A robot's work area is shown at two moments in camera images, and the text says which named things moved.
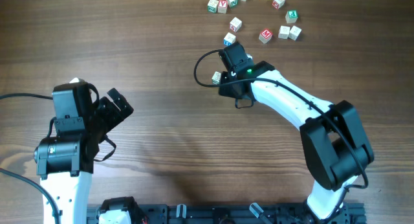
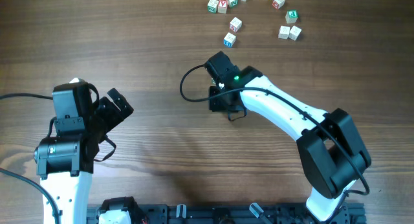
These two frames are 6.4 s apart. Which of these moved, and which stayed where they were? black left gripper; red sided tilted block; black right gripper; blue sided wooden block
Moved: black right gripper
Stayed: black left gripper; red sided tilted block; blue sided wooden block
